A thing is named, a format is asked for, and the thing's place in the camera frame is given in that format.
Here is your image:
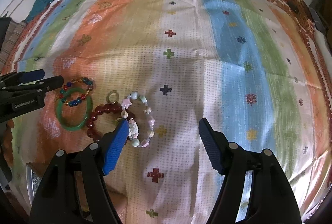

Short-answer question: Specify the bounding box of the dark red bead bracelet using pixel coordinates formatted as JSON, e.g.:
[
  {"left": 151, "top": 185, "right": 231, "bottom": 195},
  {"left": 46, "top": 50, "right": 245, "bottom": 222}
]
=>
[{"left": 85, "top": 102, "right": 136, "bottom": 143}]

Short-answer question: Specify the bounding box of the green jade bangle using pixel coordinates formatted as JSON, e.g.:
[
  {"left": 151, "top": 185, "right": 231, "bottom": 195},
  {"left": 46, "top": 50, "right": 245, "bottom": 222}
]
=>
[{"left": 55, "top": 87, "right": 93, "bottom": 132}]

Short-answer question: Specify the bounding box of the brown cardboard box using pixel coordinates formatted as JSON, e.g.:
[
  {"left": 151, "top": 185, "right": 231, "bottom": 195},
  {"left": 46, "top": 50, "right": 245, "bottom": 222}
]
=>
[{"left": 26, "top": 162, "right": 49, "bottom": 189}]

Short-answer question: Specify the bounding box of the colourful striped bed cover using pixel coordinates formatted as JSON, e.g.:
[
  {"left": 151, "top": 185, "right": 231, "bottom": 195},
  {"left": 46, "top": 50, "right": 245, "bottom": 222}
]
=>
[{"left": 3, "top": 0, "right": 331, "bottom": 223}]

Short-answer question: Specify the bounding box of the white pillow roll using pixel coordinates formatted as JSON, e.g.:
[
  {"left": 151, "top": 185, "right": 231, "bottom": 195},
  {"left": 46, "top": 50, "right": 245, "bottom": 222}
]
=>
[{"left": 314, "top": 30, "right": 331, "bottom": 66}]

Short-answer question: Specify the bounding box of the small olive ring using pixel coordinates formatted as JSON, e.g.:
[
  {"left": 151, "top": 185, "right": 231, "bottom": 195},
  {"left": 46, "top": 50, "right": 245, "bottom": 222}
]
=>
[{"left": 105, "top": 90, "right": 121, "bottom": 105}]

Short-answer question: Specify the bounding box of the red blue small bead bracelet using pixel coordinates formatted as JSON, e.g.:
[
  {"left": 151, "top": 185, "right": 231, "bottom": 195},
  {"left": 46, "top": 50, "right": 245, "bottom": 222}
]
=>
[{"left": 59, "top": 78, "right": 94, "bottom": 107}]

